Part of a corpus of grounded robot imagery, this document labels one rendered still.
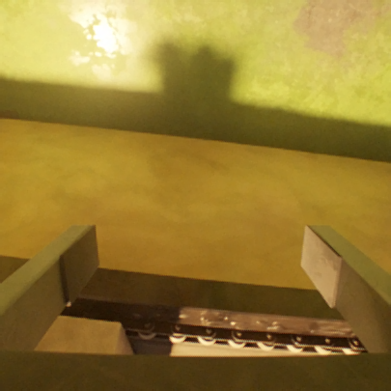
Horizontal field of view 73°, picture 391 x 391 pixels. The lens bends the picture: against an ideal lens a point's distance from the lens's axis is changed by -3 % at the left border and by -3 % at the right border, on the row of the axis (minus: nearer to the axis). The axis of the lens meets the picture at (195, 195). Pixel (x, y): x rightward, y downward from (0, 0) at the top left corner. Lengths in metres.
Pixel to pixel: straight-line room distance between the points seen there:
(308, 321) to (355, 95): 0.86
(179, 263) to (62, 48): 0.87
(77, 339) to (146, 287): 0.15
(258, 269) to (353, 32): 0.84
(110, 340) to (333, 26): 1.07
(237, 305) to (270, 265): 0.13
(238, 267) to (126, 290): 0.24
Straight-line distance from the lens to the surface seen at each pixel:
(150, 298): 0.57
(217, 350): 0.79
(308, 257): 0.17
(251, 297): 0.60
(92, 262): 0.17
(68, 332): 0.56
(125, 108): 1.16
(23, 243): 0.71
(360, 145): 1.33
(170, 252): 0.63
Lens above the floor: 1.04
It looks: 51 degrees down
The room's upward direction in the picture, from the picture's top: 175 degrees counter-clockwise
